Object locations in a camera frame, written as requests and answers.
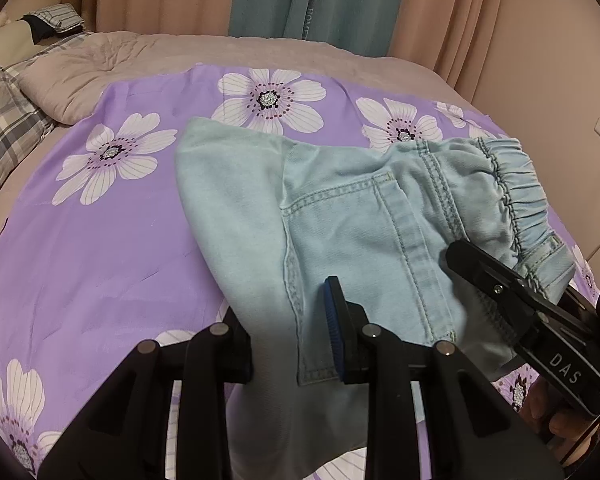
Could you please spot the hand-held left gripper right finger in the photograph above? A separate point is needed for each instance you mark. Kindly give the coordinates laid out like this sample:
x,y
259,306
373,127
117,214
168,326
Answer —
x,y
332,330

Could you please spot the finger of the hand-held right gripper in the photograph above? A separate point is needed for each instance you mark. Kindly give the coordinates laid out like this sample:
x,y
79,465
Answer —
x,y
480,270

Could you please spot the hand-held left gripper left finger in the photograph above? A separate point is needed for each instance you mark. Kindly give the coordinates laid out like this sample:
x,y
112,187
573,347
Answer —
x,y
237,355

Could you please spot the light blue denim pants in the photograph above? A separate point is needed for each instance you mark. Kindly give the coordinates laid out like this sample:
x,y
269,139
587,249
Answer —
x,y
355,210

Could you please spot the person's right hand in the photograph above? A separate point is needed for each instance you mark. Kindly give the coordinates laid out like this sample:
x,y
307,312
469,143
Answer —
x,y
565,425

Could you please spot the purple floral bed sheet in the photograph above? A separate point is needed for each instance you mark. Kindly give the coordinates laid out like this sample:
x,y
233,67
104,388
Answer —
x,y
130,235

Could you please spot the beige bed cover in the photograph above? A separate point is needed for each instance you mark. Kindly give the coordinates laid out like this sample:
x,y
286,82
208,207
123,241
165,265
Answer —
x,y
330,60

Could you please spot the grey plaid pillow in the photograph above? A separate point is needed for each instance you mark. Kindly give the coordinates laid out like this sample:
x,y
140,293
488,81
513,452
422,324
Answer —
x,y
5,120

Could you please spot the teal curtain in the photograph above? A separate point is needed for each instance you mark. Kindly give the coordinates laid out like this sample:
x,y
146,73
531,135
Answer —
x,y
280,0

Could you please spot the black cloth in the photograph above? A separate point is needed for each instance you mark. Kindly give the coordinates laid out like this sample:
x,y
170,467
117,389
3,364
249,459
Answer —
x,y
40,32

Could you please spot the folded plaid cloth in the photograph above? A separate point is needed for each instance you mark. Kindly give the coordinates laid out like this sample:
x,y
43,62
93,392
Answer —
x,y
60,16

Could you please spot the white pillow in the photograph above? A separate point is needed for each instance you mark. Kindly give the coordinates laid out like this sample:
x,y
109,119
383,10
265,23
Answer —
x,y
7,45

